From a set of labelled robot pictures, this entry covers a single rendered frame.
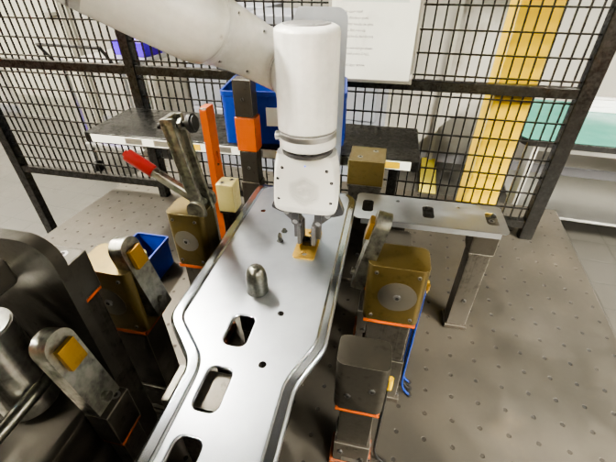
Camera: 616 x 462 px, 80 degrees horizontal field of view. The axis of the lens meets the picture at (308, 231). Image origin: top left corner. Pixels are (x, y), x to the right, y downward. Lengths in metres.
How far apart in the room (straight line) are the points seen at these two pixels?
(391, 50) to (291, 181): 0.59
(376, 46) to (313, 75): 0.59
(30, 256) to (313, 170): 0.35
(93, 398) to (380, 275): 0.39
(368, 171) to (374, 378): 0.46
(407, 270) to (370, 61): 0.66
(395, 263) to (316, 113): 0.24
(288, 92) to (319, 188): 0.15
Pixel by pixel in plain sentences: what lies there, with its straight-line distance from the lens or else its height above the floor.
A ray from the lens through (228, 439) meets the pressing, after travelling 0.45.
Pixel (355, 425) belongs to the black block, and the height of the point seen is 0.83.
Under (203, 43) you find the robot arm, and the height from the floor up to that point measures 1.33.
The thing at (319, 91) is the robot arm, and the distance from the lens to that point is 0.49.
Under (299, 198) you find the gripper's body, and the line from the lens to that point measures 0.57.
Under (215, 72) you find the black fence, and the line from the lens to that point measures 1.19.
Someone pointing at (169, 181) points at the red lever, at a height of 1.10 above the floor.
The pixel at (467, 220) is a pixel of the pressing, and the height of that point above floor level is 1.00.
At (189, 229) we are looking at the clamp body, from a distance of 0.68.
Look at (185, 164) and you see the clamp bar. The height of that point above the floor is 1.14.
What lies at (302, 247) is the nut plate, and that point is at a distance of 0.64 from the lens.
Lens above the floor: 1.40
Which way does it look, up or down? 36 degrees down
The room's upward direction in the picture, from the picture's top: straight up
